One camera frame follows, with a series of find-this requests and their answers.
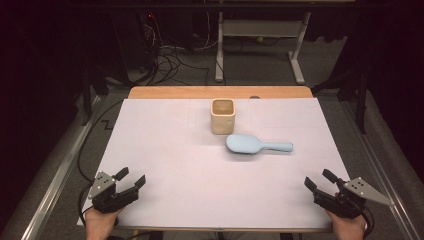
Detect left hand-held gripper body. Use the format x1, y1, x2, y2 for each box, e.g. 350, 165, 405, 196
88, 170, 125, 214

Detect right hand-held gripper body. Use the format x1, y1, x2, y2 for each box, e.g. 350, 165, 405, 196
328, 177, 395, 220

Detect light blue hairbrush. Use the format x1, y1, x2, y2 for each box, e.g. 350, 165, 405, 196
225, 133, 295, 155

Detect beige square cup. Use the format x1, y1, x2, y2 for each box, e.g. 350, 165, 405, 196
210, 97, 237, 136

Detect person's right hand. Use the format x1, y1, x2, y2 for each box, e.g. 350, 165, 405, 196
328, 211, 368, 240

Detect person's left hand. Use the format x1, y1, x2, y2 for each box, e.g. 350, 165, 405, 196
84, 207, 124, 240

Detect white table mat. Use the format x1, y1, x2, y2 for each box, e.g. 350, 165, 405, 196
77, 97, 370, 231

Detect person's grey trousers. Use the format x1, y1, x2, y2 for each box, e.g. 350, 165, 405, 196
163, 230, 283, 240

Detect black metal stand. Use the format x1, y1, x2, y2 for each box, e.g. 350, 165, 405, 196
311, 66, 368, 135
81, 63, 111, 126

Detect wooden table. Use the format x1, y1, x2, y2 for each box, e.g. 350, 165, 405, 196
77, 85, 370, 234

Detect black equipment with red light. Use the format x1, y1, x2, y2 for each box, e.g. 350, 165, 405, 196
111, 9, 161, 73

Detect left hand-held gripper black cable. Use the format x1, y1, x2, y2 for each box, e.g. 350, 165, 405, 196
77, 183, 96, 219

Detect hand-held gripper black cable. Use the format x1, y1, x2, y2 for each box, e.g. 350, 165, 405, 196
359, 206, 375, 236
77, 183, 96, 219

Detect right hand-held gripper black cable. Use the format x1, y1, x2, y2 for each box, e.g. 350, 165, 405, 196
359, 206, 375, 236

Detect aluminium floor rail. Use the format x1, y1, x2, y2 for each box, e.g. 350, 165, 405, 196
339, 99, 424, 240
19, 94, 103, 240

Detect long black floor cable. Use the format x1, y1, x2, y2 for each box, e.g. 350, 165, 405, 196
77, 99, 125, 184

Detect tangle of black floor cables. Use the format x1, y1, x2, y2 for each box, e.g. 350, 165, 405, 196
139, 13, 211, 86

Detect white metal desk frame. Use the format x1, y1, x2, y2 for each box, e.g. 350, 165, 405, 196
214, 11, 313, 85

